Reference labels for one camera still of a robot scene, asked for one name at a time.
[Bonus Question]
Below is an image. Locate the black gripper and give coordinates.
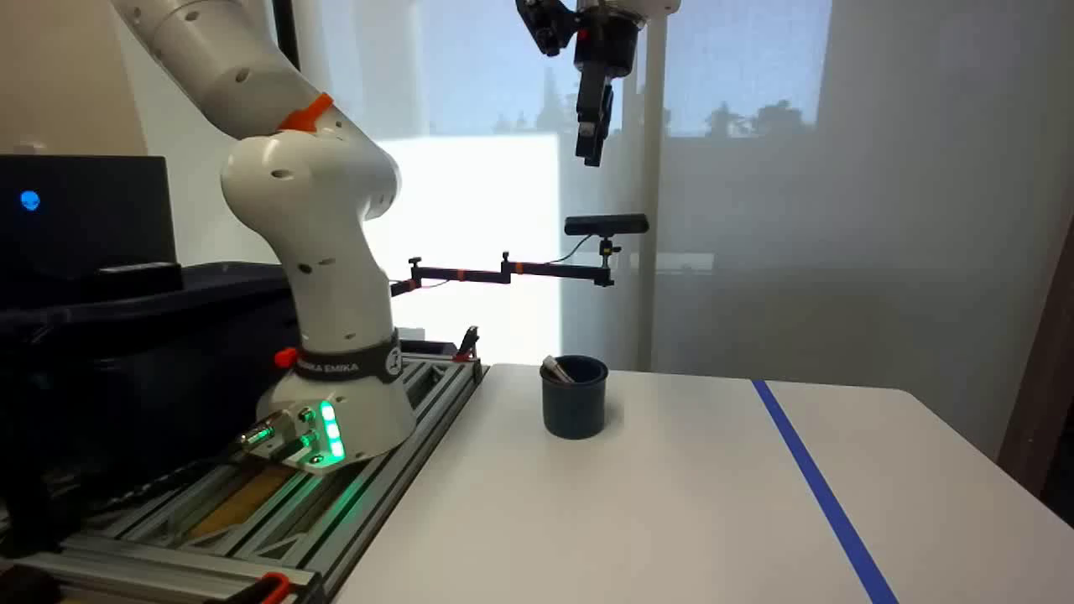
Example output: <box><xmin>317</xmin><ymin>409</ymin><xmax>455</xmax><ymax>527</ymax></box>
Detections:
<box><xmin>571</xmin><ymin>0</ymin><xmax>644</xmax><ymax>169</ymax></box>

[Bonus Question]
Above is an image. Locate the black red articulated camera mount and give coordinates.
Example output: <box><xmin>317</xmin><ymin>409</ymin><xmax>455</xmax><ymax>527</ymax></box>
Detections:
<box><xmin>384</xmin><ymin>236</ymin><xmax>624</xmax><ymax>302</ymax></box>

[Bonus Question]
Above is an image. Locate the black stereo camera bar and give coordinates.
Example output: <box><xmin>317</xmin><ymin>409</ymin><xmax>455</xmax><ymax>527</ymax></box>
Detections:
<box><xmin>559</xmin><ymin>211</ymin><xmax>650</xmax><ymax>237</ymax></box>

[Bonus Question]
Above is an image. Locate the black cabinet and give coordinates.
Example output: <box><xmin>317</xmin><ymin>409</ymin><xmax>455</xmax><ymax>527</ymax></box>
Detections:
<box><xmin>0</xmin><ymin>262</ymin><xmax>303</xmax><ymax>565</ymax></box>

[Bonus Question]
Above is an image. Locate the aluminium rail base frame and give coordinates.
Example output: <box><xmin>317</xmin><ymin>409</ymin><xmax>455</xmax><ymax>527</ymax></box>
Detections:
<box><xmin>0</xmin><ymin>324</ymin><xmax>490</xmax><ymax>604</ymax></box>

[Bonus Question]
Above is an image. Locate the black monitor with blue light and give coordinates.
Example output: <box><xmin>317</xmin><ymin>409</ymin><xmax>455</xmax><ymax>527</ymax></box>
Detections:
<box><xmin>0</xmin><ymin>151</ymin><xmax>181</xmax><ymax>298</ymax></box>

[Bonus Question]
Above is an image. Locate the blue tape line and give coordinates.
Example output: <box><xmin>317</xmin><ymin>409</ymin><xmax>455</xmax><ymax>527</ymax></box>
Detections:
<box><xmin>748</xmin><ymin>377</ymin><xmax>899</xmax><ymax>604</ymax></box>

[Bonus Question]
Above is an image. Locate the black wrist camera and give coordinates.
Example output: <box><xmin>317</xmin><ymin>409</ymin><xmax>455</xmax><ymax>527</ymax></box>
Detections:
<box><xmin>513</xmin><ymin>0</ymin><xmax>581</xmax><ymax>59</ymax></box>

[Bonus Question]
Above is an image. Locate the black red clamp lever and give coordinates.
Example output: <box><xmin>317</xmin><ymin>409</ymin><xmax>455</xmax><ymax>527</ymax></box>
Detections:
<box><xmin>450</xmin><ymin>324</ymin><xmax>483</xmax><ymax>365</ymax></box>

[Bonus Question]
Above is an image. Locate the dark green speckled mug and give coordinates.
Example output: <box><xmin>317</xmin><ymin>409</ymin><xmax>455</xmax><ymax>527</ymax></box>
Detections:
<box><xmin>537</xmin><ymin>354</ymin><xmax>609</xmax><ymax>443</ymax></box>

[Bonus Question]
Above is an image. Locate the white window post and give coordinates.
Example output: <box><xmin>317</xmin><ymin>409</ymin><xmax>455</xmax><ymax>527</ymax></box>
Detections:
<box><xmin>632</xmin><ymin>0</ymin><xmax>672</xmax><ymax>374</ymax></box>

